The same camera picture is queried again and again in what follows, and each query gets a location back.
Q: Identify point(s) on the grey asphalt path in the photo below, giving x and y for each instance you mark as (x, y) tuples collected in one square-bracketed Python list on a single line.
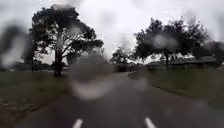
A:
[(116, 106)]

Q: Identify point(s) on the large spreading tree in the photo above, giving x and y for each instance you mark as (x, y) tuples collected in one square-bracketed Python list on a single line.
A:
[(58, 63)]

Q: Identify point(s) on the broad dark tree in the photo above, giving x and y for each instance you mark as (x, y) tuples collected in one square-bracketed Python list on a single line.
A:
[(166, 41)]

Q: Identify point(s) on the robot's own part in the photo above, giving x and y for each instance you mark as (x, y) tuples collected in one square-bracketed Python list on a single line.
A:
[(149, 123), (77, 123)]

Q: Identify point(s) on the long low building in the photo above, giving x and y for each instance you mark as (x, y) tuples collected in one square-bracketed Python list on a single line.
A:
[(186, 62)]

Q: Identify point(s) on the grass verge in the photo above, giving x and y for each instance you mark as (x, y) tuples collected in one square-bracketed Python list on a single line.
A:
[(26, 90), (186, 83)]

